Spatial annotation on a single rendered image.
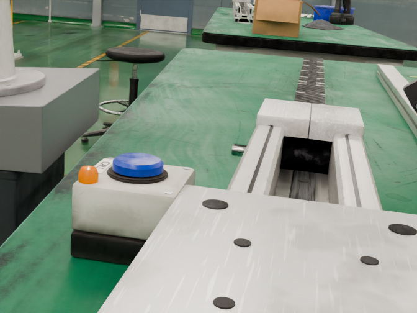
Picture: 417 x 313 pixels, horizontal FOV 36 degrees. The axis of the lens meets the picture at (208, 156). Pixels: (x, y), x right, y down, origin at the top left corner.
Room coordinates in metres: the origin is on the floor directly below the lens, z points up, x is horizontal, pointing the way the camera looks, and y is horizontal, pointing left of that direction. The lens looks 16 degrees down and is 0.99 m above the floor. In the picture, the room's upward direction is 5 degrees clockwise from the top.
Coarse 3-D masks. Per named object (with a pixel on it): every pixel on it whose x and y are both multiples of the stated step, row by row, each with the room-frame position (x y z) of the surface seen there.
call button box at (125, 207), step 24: (168, 168) 0.50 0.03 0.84; (96, 192) 0.44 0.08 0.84; (120, 192) 0.44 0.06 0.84; (144, 192) 0.44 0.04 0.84; (168, 192) 0.44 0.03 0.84; (72, 216) 0.44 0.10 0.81; (96, 216) 0.44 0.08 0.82; (120, 216) 0.44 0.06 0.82; (144, 216) 0.44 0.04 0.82; (72, 240) 0.44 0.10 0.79; (96, 240) 0.44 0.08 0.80; (120, 240) 0.44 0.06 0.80; (144, 240) 0.44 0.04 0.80
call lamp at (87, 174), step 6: (84, 168) 0.45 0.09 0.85; (90, 168) 0.45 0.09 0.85; (96, 168) 0.45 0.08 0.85; (78, 174) 0.45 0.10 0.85; (84, 174) 0.45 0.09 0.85; (90, 174) 0.45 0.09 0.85; (96, 174) 0.45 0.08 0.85; (78, 180) 0.45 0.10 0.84; (84, 180) 0.45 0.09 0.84; (90, 180) 0.45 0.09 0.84; (96, 180) 0.45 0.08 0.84
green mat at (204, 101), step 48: (192, 48) 1.98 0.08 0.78; (144, 96) 1.12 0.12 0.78; (192, 96) 1.16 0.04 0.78; (240, 96) 1.21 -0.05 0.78; (288, 96) 1.25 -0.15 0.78; (336, 96) 1.30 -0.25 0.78; (384, 96) 1.35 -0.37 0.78; (96, 144) 0.78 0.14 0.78; (144, 144) 0.79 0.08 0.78; (192, 144) 0.82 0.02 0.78; (240, 144) 0.84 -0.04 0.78; (384, 144) 0.91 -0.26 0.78; (384, 192) 0.68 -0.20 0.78; (48, 240) 0.47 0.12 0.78; (0, 288) 0.39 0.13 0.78; (48, 288) 0.39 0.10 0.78; (96, 288) 0.40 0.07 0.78
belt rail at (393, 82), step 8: (384, 72) 1.53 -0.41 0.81; (392, 72) 1.55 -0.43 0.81; (384, 80) 1.54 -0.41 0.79; (392, 80) 1.40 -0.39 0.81; (400, 80) 1.41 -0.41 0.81; (392, 88) 1.33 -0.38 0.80; (400, 88) 1.28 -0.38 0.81; (392, 96) 1.31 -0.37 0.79; (400, 96) 1.20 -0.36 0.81; (400, 104) 1.20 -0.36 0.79; (408, 104) 1.10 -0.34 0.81; (400, 112) 1.17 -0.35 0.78; (408, 112) 1.08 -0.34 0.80; (408, 120) 1.06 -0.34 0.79; (416, 120) 0.99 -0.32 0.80; (416, 128) 0.99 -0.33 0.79; (416, 136) 0.97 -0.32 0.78
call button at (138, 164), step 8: (120, 160) 0.47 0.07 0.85; (128, 160) 0.47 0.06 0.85; (136, 160) 0.47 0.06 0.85; (144, 160) 0.47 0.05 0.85; (152, 160) 0.48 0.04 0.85; (160, 160) 0.48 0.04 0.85; (112, 168) 0.47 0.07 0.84; (120, 168) 0.46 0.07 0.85; (128, 168) 0.46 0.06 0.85; (136, 168) 0.46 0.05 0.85; (144, 168) 0.46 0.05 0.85; (152, 168) 0.46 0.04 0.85; (160, 168) 0.47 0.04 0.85; (136, 176) 0.46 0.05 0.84; (144, 176) 0.46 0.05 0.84
